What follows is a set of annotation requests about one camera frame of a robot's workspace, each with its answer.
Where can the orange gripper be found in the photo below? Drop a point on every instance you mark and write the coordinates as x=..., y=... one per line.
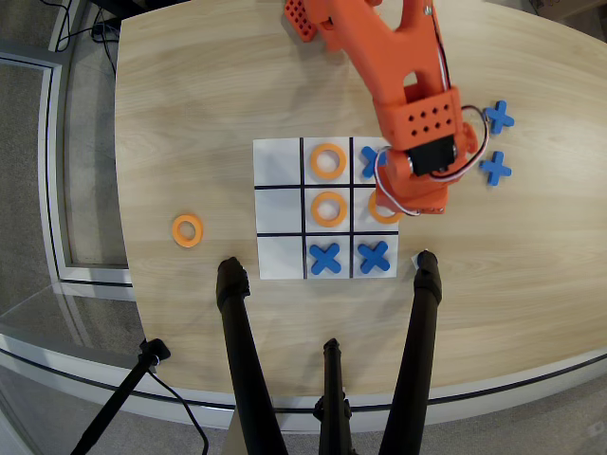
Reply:
x=425, y=203

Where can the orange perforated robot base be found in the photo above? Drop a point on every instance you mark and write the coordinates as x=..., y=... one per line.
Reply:
x=299, y=21

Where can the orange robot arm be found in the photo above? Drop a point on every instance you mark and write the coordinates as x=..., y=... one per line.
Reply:
x=393, y=57

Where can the blue foam cross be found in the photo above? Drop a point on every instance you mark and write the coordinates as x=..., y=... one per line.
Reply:
x=370, y=161
x=496, y=169
x=500, y=117
x=325, y=259
x=374, y=258

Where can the small white sticker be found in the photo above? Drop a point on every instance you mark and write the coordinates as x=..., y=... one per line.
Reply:
x=414, y=260

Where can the white tic-tac-toe board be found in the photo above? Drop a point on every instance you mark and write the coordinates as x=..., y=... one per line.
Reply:
x=277, y=208

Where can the thick black tripod leg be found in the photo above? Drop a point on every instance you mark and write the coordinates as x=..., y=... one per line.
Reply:
x=415, y=351
x=246, y=351

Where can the thin black tripod leg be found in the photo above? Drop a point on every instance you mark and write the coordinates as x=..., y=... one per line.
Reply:
x=334, y=403

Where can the black stand pole with clamp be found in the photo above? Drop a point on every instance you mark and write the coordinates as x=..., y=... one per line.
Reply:
x=118, y=393

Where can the grey metal floor frame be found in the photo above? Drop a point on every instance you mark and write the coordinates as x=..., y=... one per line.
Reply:
x=54, y=189

